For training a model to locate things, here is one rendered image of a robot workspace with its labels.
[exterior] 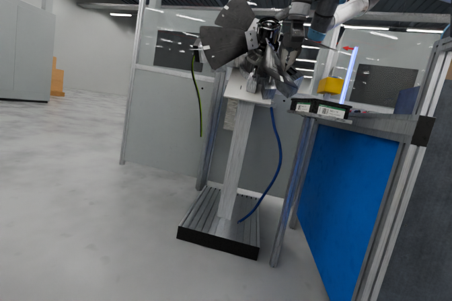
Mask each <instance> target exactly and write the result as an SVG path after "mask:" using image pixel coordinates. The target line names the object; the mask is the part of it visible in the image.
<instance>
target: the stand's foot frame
mask: <svg viewBox="0 0 452 301"><path fill-rule="evenodd" d="M221 192H222V189H217V188H214V187H209V186H206V185H205V186H204V187H203V189H202V191H201V192H200V193H199V195H198V197H197V198H196V200H195V201H194V203H193V204H192V206H191V207H190V209H189V211H188V212H187V213H186V215H185V217H184V218H183V219H182V221H181V223H180V224H179V225H178V231H177V236H176V238H177V239H180V240H183V241H187V242H189V243H194V244H197V245H201V246H204V247H208V248H212V249H216V250H219V251H223V252H226V253H230V254H233V255H237V256H240V257H245V258H247V259H252V260H254V261H257V259H258V253H259V250H260V227H259V206H258V207H257V208H256V210H255V211H254V212H253V213H252V214H251V215H250V216H249V217H248V218H246V219H245V220H244V221H242V222H239V224H238V223H237V221H239V220H241V219H242V218H243V217H245V216H246V215H247V214H249V213H250V212H251V211H252V210H253V208H254V207H255V205H256V204H257V203H258V198H254V197H251V196H245V195H242V194H239V193H236V197H235V202H234V205H233V211H232V214H231V219H230V220H228V219H227V220H226V218H221V219H220V217H218V216H217V212H218V208H219V202H220V198H221ZM225 220H226V221H225Z"/></svg>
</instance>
